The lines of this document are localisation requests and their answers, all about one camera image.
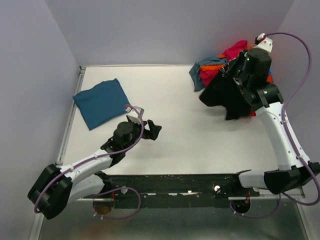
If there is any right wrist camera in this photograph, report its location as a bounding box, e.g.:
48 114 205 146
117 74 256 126
254 33 273 54

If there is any aluminium frame rail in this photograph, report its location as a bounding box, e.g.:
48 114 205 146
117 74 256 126
28 66 87 240

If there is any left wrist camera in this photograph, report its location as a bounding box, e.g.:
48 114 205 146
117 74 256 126
125 106 145 125

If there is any grey blue t shirt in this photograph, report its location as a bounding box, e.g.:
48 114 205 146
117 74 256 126
189 56 228 92

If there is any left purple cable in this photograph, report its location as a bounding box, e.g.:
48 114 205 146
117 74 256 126
33 104 144 221

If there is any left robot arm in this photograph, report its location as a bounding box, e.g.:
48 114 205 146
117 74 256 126
27 119 162 220

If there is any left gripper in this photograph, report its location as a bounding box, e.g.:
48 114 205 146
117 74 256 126
123 119 162 151

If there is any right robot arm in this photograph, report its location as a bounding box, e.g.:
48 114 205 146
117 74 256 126
227 48 320 196

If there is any orange t shirt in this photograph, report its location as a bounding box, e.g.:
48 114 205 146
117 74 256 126
201 46 273 85

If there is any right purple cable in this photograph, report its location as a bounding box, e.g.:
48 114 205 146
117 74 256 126
229 31 320 219

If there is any purple cable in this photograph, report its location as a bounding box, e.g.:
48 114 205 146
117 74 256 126
33 104 144 221
229 31 320 219

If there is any black t shirt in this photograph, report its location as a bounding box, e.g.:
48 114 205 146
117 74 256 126
199 64 252 121

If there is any folded blue t shirt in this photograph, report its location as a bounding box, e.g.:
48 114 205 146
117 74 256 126
72 78 130 131

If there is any magenta t shirt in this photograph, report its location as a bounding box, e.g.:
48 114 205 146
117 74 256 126
198 40 248 86

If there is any red t shirt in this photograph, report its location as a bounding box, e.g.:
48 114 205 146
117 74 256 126
249 109 256 117

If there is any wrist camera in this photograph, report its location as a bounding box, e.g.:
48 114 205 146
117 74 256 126
254 33 273 54
125 106 145 125

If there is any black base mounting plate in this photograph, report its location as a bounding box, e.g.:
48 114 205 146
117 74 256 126
88 173 260 209

